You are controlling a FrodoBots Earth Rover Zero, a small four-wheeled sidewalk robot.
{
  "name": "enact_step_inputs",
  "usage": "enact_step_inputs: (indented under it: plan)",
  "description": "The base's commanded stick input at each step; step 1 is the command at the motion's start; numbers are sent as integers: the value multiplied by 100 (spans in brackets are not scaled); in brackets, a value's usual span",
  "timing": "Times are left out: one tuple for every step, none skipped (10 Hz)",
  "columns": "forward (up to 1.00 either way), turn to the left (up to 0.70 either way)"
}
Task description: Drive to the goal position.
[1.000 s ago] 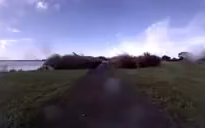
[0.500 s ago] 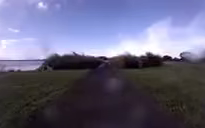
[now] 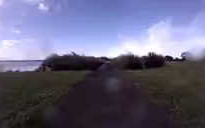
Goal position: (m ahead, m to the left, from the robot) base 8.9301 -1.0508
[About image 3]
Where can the row of dark bushes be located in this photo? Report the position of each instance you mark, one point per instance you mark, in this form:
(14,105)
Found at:
(73,62)

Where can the dark asphalt path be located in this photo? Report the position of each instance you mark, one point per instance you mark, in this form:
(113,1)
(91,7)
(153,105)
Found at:
(105,100)

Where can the grass verge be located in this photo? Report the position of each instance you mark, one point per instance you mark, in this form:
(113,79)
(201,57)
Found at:
(180,86)
(26,90)

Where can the pale water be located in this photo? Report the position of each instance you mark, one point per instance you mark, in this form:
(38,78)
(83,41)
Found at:
(10,65)

